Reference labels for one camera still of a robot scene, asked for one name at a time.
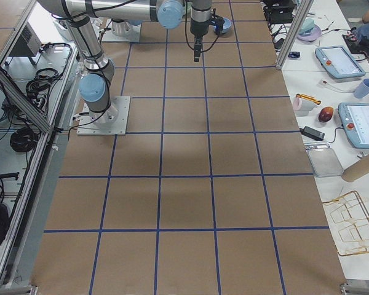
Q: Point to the near teach pendant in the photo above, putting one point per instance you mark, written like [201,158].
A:
[355,121]

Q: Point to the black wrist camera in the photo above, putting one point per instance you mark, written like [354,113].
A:
[217,22]

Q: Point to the cardboard tube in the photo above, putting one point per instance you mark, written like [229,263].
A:
[356,170]

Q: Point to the teach pendant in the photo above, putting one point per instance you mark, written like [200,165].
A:
[338,62]
[355,121]

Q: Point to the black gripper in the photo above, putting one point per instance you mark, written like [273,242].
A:
[197,28]

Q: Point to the red mango fruit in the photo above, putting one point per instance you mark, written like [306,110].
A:
[325,114]

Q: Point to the teal sponge block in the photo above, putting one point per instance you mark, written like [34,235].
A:
[307,27]

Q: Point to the purple plate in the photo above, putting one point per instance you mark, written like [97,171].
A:
[312,36]

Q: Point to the pink cup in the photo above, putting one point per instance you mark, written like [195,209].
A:
[303,105]

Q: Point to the yellow brass tool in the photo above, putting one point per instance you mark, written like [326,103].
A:
[308,98]

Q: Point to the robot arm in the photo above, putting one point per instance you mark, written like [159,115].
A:
[95,86]

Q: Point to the small black blue device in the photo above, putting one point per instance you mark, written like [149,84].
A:
[294,55]

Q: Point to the black power adapter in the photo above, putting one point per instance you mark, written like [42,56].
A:
[312,133]

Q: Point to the far teach pendant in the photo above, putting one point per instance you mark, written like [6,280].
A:
[338,62]

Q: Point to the gold wire rack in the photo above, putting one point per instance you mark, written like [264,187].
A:
[348,219]

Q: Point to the aluminium frame post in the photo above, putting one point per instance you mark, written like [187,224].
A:
[296,24]

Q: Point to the light blue cup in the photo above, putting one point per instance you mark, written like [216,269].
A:
[362,89]

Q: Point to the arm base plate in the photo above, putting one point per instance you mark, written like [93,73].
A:
[112,122]
[118,30]

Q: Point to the metal tray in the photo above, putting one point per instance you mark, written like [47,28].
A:
[325,162]

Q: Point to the blue bowl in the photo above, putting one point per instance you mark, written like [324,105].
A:
[225,28]

